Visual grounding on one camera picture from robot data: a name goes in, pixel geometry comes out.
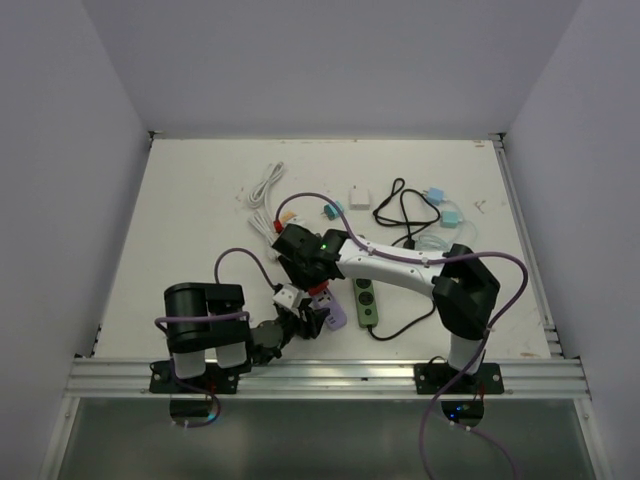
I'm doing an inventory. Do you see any teal charger plug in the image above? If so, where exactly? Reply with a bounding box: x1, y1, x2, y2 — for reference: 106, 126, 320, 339
440, 210, 463, 229

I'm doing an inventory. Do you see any white charger plug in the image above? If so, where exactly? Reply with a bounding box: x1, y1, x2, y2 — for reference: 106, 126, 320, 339
349, 185, 371, 211

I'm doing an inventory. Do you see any aluminium rail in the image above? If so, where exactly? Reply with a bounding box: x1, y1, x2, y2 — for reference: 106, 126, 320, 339
64, 358, 590, 400

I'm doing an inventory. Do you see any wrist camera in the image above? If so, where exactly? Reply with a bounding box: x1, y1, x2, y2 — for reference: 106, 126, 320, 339
272, 284, 306, 314
273, 215, 306, 233

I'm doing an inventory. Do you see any white bundled cable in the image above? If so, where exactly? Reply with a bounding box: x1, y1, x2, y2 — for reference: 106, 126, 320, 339
244, 160, 289, 262

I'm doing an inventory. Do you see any teal small plug adapter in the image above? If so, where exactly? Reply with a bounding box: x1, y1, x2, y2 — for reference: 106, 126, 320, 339
323, 201, 344, 221

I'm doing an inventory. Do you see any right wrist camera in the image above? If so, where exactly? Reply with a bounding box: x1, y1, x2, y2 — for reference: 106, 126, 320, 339
273, 215, 306, 233

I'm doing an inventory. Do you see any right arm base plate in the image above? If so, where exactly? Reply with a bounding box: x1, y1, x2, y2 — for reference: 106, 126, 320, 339
413, 362, 505, 395

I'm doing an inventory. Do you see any blue charger plug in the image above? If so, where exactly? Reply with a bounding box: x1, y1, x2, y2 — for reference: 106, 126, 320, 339
423, 187, 445, 206

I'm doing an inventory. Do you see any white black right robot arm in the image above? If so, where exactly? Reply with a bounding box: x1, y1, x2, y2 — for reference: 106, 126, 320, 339
272, 224, 500, 393

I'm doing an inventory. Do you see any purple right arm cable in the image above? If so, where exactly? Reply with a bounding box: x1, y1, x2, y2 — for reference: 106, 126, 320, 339
274, 192, 530, 480

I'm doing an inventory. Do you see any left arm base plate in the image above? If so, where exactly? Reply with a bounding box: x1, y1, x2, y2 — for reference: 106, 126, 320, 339
148, 360, 239, 395

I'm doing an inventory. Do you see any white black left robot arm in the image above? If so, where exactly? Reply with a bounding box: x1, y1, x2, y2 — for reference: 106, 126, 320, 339
154, 283, 331, 393

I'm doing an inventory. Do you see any green power strip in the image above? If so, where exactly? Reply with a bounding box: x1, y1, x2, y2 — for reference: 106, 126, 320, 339
353, 278, 379, 329

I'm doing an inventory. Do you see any beige cube socket adapter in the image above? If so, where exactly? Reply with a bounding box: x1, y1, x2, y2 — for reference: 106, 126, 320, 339
281, 212, 298, 223

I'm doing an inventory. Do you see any red cube socket adapter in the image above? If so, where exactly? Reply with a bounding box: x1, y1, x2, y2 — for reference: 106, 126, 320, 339
307, 281, 328, 297

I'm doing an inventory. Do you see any purple socket adapter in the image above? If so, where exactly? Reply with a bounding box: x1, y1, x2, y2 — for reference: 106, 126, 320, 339
312, 288, 347, 331

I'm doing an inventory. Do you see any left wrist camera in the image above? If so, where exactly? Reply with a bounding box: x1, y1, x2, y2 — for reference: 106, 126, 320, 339
272, 284, 306, 314

